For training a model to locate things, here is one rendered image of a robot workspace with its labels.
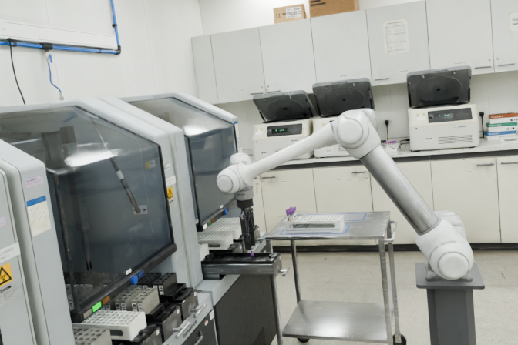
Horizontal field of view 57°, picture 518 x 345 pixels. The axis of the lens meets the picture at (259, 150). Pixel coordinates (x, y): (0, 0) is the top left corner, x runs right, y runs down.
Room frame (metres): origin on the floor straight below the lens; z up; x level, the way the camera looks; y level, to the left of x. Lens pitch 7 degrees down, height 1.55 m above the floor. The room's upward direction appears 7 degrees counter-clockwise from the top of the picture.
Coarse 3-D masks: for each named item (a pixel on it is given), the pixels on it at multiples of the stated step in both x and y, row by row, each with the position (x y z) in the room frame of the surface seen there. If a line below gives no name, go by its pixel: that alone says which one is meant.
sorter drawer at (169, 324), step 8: (168, 304) 1.71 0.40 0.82; (176, 304) 1.71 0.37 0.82; (160, 312) 1.69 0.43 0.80; (168, 312) 1.65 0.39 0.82; (176, 312) 1.69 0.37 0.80; (152, 320) 1.61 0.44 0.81; (160, 320) 1.60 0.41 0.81; (168, 320) 1.63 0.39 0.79; (176, 320) 1.68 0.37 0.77; (160, 328) 1.59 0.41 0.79; (168, 328) 1.62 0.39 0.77; (176, 328) 1.65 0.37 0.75; (184, 328) 1.64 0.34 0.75; (168, 336) 1.61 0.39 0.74; (176, 336) 1.59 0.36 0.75
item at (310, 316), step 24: (360, 216) 2.58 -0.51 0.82; (384, 216) 2.53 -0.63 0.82; (384, 240) 2.27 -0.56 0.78; (384, 264) 2.21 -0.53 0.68; (384, 288) 2.22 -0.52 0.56; (312, 312) 2.63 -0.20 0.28; (336, 312) 2.59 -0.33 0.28; (360, 312) 2.56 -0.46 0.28; (384, 312) 2.53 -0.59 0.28; (288, 336) 2.41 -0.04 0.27; (312, 336) 2.36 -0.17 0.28; (336, 336) 2.33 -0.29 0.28; (360, 336) 2.30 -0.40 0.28; (384, 336) 2.28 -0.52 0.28
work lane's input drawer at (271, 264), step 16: (208, 256) 2.21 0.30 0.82; (224, 256) 2.22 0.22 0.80; (240, 256) 2.20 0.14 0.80; (256, 256) 2.17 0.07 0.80; (272, 256) 2.10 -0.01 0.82; (208, 272) 2.14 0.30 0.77; (224, 272) 2.11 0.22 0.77; (240, 272) 2.09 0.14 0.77; (256, 272) 2.06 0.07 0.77; (272, 272) 2.04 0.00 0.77
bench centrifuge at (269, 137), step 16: (256, 96) 4.66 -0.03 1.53; (272, 96) 4.60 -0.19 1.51; (288, 96) 4.58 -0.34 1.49; (304, 96) 4.55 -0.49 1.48; (272, 112) 4.88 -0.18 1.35; (288, 112) 4.86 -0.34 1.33; (304, 112) 4.84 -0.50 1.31; (256, 128) 4.60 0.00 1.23; (272, 128) 4.53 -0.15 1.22; (288, 128) 4.47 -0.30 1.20; (304, 128) 4.42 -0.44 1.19; (256, 144) 4.54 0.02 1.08; (272, 144) 4.48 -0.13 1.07; (288, 144) 4.43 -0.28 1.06; (256, 160) 4.54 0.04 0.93
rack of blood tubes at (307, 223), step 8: (296, 216) 2.50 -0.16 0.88; (304, 216) 2.49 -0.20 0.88; (312, 216) 2.47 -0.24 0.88; (320, 216) 2.45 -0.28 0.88; (328, 216) 2.43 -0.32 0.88; (336, 216) 2.42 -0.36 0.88; (288, 224) 2.43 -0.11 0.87; (296, 224) 2.49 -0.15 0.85; (304, 224) 2.48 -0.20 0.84; (312, 224) 2.48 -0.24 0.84; (320, 224) 2.47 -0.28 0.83; (328, 224) 2.45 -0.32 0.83; (336, 224) 2.34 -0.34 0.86; (288, 232) 2.43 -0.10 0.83; (296, 232) 2.42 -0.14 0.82; (304, 232) 2.40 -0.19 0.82; (312, 232) 2.39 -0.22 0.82; (320, 232) 2.37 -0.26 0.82; (328, 232) 2.36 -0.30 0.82; (336, 232) 2.34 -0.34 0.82
